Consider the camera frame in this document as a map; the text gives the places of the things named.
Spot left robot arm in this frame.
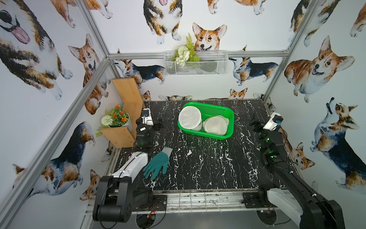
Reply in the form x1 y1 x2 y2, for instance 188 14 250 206
92 116 153 223

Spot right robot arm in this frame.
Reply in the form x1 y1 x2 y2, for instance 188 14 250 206
250 120 345 229

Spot wooden shelf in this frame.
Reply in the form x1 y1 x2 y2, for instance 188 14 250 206
101 78 145 148

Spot green work glove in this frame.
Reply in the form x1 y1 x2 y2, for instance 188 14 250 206
143 147 173 180

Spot potted orange flowers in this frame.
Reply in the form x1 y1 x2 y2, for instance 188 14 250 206
96 105 131 137

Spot green plastic basket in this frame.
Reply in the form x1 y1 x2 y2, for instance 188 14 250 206
178 102 234 140

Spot white artificial flowers with fern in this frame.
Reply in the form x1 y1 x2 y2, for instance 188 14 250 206
171 34 200 67

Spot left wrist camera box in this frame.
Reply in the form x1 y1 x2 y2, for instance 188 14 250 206
141 108 153 126

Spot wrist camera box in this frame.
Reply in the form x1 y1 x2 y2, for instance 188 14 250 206
141 108 153 126
263 112 284 131

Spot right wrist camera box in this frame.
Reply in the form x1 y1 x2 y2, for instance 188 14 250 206
263 112 284 131

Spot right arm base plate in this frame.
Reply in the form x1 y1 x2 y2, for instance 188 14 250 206
242 191 278 209

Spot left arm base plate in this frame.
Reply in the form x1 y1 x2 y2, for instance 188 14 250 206
131 194 167 212

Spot white wire wall basket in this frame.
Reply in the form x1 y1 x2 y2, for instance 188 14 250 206
164 51 228 76

